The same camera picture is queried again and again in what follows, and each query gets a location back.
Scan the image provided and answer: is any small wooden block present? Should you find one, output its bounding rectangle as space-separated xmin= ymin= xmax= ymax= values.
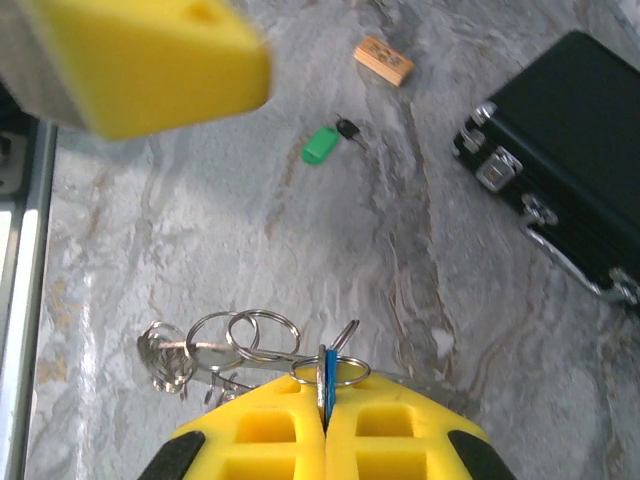
xmin=353 ymin=34 xmax=416 ymax=89

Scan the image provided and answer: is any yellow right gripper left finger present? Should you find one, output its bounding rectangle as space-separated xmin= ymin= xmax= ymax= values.
xmin=138 ymin=373 xmax=330 ymax=480

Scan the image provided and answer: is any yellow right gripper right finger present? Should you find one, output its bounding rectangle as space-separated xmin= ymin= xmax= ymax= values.
xmin=325 ymin=372 xmax=517 ymax=480

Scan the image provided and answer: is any blue-headed key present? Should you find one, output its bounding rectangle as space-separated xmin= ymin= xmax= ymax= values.
xmin=316 ymin=344 xmax=342 ymax=432

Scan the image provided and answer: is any black hard case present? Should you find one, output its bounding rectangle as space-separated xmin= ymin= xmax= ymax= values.
xmin=452 ymin=29 xmax=640 ymax=306

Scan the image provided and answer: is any green plastic key tag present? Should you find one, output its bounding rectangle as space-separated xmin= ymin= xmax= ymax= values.
xmin=301 ymin=126 xmax=341 ymax=165

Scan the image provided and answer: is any black-headed key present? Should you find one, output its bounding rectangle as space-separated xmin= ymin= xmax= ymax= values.
xmin=335 ymin=118 xmax=369 ymax=150

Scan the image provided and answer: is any silver keyring chain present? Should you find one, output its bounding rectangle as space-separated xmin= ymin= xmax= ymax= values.
xmin=137 ymin=307 xmax=374 ymax=404

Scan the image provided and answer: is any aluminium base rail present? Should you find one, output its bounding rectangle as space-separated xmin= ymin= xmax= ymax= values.
xmin=0 ymin=122 xmax=59 ymax=480

